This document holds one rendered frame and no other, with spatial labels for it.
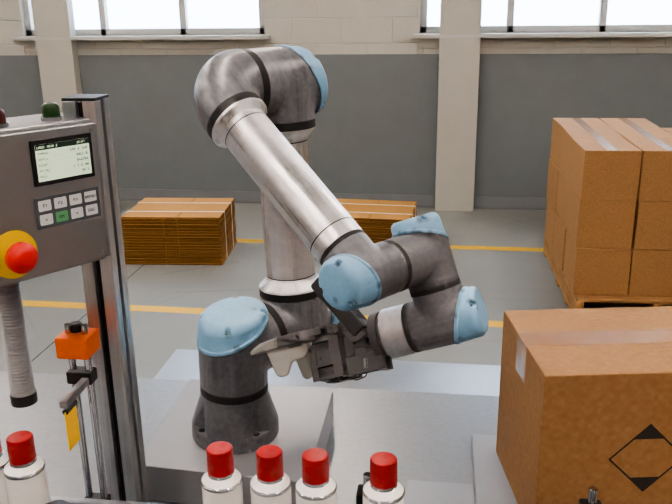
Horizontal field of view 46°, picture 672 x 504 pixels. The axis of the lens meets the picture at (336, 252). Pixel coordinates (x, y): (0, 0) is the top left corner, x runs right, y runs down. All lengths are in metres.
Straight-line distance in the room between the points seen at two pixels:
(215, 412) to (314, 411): 0.21
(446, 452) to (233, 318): 0.47
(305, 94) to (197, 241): 3.82
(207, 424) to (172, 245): 3.80
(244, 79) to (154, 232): 3.95
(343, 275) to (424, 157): 5.31
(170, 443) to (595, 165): 3.04
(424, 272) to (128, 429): 0.48
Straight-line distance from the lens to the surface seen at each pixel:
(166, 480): 1.36
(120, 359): 1.15
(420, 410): 1.61
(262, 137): 1.14
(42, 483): 1.13
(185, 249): 5.10
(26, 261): 1.00
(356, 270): 1.01
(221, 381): 1.31
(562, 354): 1.20
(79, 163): 1.05
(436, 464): 1.45
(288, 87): 1.27
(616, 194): 4.12
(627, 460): 1.23
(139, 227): 5.14
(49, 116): 1.05
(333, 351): 1.18
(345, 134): 6.32
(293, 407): 1.48
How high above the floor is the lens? 1.62
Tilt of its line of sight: 18 degrees down
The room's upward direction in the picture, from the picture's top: 1 degrees counter-clockwise
